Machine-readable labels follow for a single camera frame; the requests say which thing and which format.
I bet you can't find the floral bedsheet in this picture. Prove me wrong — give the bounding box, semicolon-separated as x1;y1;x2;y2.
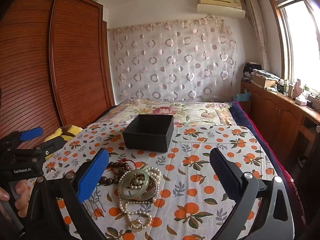
99;98;237;130

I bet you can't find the yellow plush toy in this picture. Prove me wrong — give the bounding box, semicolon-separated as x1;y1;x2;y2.
44;126;83;159

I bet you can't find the circle print sheer curtain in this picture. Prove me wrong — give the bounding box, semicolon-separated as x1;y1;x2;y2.
108;17;237;103

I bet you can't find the orange fruit print cloth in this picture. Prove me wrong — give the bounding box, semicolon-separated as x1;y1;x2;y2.
41;122;278;240

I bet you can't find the brown wooden bead bracelet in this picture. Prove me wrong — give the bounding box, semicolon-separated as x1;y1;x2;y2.
99;161;135;187

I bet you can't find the window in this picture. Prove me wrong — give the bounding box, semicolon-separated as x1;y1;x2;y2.
266;0;320;93

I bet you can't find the teal cloth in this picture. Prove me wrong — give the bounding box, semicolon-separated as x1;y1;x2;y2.
236;91;252;102

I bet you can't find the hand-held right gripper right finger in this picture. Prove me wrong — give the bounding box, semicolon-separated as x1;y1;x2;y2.
209;147;295;240

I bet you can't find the cardboard box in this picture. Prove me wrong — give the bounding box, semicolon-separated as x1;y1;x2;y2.
251;71;278;88

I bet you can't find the patterned white window curtain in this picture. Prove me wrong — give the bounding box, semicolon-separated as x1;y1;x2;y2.
246;0;270;72

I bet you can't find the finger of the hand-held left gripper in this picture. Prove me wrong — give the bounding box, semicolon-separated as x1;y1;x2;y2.
5;127;44;147
12;137;67;159

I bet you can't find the pile of dark clothes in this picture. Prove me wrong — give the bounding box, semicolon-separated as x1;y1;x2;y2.
242;62;263;82

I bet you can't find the folded patterned cloth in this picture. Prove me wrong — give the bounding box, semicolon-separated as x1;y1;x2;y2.
252;69;280;79

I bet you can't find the green jade bangle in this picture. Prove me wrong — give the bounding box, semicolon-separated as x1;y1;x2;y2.
119;169;155;200

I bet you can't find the wooden cabinet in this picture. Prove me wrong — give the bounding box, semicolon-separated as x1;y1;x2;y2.
240;80;320;170

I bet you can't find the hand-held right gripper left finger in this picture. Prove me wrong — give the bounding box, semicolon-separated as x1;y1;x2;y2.
24;148;110;240

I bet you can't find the person's left hand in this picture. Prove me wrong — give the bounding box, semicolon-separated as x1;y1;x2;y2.
0;180;32;217

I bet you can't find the black box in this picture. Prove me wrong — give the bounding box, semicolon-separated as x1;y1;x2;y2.
122;114;174;153

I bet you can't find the red cord bracelet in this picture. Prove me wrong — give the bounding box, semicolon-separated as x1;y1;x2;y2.
117;158;137;171

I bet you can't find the wall air conditioner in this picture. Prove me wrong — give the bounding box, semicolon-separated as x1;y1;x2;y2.
197;0;247;19

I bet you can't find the dark blue blanket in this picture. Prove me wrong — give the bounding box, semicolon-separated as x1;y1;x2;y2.
226;101;283;170

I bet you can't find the white pearl necklace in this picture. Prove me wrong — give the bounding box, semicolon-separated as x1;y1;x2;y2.
117;167;162;227

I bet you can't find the gold ring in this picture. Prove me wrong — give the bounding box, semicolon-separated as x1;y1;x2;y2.
130;219;144;230

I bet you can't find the thin dark tassel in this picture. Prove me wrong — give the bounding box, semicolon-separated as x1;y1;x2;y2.
84;195;107;217

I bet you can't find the wooden wardrobe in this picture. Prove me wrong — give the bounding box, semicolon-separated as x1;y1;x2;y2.
0;0;115;150

